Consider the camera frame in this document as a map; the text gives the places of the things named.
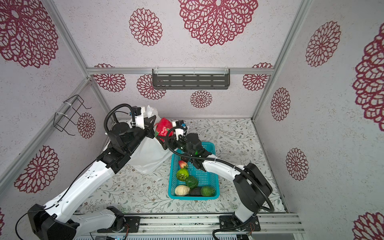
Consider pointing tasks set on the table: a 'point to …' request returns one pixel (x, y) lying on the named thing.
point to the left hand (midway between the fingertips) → (154, 118)
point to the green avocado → (207, 191)
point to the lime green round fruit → (182, 174)
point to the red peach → (182, 164)
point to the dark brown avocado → (195, 191)
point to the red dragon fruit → (162, 127)
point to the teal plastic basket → (205, 179)
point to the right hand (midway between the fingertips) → (163, 131)
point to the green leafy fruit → (191, 181)
